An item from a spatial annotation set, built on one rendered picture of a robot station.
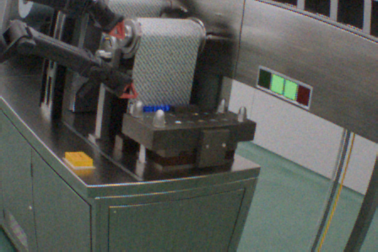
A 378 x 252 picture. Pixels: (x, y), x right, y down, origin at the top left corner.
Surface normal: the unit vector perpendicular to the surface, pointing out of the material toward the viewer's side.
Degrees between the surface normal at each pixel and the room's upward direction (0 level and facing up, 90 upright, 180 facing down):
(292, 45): 90
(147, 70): 90
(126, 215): 90
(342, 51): 90
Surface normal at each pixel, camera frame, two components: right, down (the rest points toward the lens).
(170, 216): 0.61, 0.29
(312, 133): -0.77, 0.04
